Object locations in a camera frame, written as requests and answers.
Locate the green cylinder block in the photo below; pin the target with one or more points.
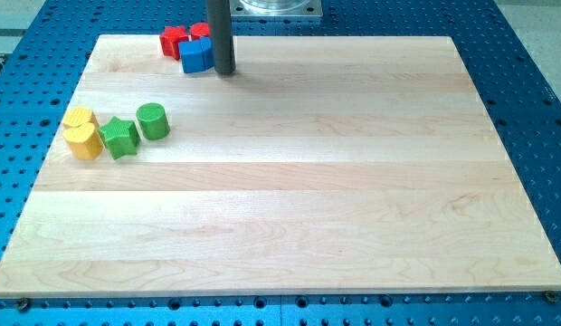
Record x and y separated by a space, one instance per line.
153 121

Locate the blue cube block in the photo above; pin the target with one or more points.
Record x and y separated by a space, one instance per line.
191 56

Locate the red round block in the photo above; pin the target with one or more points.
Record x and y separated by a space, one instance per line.
199 30

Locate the green star block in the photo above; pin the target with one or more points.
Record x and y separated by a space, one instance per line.
120 137

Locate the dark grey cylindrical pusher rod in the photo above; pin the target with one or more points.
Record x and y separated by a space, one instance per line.
220 24

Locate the red star block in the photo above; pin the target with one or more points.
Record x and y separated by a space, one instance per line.
170 39

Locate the yellow heart block front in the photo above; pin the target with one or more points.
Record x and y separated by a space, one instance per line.
84 141

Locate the yellow block rear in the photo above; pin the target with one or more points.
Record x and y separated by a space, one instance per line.
77 116

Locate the blue perforated metal table plate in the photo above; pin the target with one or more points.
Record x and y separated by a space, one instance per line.
512 50

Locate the left board corner screw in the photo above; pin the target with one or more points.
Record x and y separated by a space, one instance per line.
23 304

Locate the board corner screw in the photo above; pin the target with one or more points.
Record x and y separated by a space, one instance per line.
551 297
23 304

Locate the right board corner screw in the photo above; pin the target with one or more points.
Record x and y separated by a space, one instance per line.
551 297

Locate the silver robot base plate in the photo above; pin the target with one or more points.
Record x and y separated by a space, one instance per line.
276 8

